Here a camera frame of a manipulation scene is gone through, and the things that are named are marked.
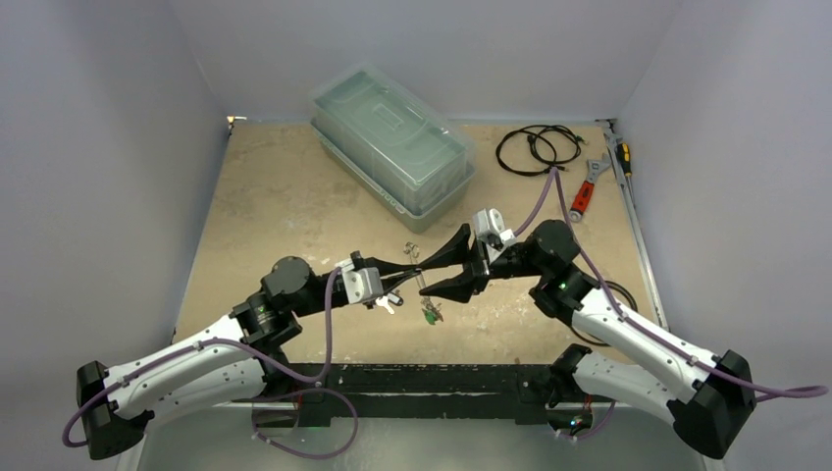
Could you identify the keys with black tag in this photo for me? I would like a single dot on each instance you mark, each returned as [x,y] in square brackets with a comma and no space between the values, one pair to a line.
[389,302]

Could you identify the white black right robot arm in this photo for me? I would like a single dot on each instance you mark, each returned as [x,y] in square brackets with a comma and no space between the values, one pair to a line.
[703,396]

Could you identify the black yellow screwdriver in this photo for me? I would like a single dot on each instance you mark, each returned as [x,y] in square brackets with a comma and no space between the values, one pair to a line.
[624,158]

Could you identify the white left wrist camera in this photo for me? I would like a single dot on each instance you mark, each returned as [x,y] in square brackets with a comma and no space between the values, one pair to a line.
[361,285]

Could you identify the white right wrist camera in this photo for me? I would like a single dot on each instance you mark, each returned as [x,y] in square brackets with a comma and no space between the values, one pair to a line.
[491,227]

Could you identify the steel perforated key plate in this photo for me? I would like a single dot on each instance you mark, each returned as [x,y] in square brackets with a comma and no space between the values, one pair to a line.
[412,251]

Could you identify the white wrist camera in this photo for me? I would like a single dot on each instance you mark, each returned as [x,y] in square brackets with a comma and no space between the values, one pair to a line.
[491,227]
[361,285]

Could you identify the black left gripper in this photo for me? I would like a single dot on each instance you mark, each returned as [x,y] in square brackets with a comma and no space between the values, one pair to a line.
[390,281]

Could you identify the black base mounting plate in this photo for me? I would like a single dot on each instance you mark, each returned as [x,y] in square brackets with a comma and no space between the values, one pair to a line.
[525,394]

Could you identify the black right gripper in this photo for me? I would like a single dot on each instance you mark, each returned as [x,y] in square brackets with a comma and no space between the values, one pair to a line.
[482,264]

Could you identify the red handled adjustable wrench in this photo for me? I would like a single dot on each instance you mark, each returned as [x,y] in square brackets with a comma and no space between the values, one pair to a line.
[583,197]

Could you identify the clear green plastic storage box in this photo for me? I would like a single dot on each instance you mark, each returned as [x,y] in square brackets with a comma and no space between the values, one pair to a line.
[408,155]

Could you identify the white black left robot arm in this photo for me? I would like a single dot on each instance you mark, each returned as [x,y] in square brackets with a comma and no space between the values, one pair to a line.
[236,357]

